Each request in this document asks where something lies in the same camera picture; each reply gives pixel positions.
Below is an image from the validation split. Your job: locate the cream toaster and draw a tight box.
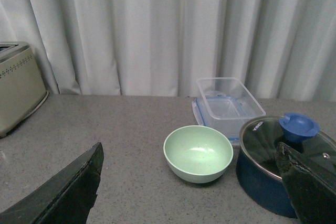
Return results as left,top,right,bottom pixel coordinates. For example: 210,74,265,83
1,42,49,137

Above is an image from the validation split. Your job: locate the white curtain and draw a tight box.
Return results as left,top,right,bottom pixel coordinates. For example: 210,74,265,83
1,0,335,102

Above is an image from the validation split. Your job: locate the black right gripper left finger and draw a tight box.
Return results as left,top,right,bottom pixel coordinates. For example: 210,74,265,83
1,142,103,223

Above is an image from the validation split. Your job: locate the clear plastic container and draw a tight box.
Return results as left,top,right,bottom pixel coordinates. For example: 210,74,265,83
192,77,266,145

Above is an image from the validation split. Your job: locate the glass pot lid blue knob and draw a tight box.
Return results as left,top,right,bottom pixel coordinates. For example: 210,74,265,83
240,113,335,181

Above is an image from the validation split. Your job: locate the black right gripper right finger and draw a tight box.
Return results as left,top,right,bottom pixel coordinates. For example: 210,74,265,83
275,142,335,223

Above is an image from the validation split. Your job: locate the blue rimmed container lid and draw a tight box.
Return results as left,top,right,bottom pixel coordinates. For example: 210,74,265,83
192,97,243,146

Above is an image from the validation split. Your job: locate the dark blue pot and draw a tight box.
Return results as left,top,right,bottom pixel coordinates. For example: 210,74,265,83
235,146,299,219

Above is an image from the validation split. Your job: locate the green bowl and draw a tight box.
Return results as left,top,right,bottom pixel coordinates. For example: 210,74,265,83
163,125,234,184

